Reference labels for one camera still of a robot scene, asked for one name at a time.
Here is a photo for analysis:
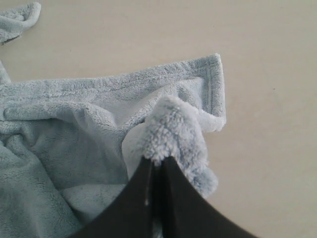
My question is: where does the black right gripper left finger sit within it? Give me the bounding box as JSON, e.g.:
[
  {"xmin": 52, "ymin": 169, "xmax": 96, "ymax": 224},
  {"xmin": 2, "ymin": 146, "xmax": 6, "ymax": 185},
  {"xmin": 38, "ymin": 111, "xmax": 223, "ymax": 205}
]
[{"xmin": 71, "ymin": 158, "xmax": 154, "ymax": 238}]

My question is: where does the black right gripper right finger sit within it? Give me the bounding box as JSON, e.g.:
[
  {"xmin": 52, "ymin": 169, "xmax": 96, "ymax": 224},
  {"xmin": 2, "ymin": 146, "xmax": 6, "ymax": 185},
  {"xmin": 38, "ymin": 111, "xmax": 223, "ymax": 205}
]
[{"xmin": 160, "ymin": 158, "xmax": 255, "ymax": 238}]

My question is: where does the light blue fluffy towel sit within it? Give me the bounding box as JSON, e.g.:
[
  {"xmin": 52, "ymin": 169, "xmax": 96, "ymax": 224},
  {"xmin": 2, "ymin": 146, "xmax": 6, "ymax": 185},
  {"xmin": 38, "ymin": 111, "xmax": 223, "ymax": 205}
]
[{"xmin": 0, "ymin": 1, "xmax": 228, "ymax": 238}]

